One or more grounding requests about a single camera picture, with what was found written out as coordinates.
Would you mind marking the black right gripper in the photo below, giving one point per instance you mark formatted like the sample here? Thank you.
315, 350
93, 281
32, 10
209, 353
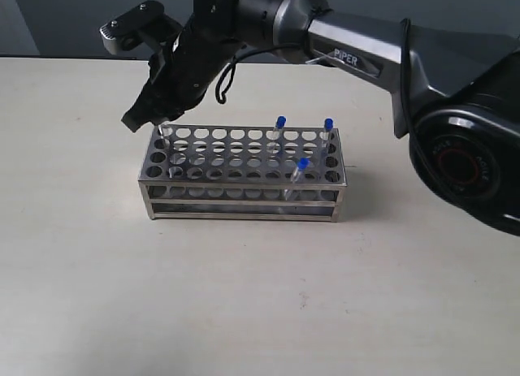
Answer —
196, 58

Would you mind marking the blue capped tube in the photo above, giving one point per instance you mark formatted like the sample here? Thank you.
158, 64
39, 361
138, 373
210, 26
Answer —
166, 146
297, 174
275, 134
325, 137

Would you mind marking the black silver Piper robot arm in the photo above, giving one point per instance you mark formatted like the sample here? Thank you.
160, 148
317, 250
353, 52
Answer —
455, 95

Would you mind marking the stainless steel test tube rack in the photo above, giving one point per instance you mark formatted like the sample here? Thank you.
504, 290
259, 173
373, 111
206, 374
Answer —
224, 172

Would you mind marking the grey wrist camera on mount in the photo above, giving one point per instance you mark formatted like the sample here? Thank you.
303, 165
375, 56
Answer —
145, 23

